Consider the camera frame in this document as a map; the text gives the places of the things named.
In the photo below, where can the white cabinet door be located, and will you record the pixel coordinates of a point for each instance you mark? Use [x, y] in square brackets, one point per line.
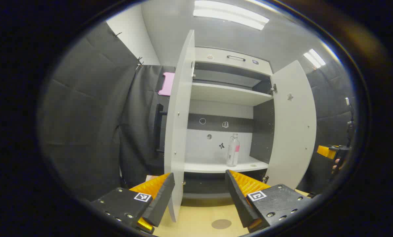
[180, 115]
[293, 131]

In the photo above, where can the metal door hinge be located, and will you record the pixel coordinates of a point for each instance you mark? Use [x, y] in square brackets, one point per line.
[265, 179]
[274, 88]

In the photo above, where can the clear bottle with pink label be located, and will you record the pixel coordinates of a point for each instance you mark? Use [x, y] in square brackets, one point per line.
[232, 154]

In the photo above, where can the ceiling light panel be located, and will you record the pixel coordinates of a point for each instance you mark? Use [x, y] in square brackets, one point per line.
[314, 58]
[231, 14]

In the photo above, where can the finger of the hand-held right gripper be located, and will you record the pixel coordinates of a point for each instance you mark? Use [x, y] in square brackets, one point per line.
[326, 151]

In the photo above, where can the round grey coaster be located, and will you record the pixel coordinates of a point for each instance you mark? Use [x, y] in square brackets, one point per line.
[221, 224]

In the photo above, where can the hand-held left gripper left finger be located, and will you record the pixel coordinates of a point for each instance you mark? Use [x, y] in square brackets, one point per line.
[161, 200]

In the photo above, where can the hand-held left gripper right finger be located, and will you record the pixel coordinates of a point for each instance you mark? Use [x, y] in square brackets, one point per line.
[239, 200]

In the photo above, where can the white and grey cabinet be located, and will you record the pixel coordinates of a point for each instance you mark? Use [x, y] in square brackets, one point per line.
[216, 148]

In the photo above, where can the white cabinet shelf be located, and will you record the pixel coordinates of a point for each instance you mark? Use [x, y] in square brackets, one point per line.
[226, 93]
[212, 166]

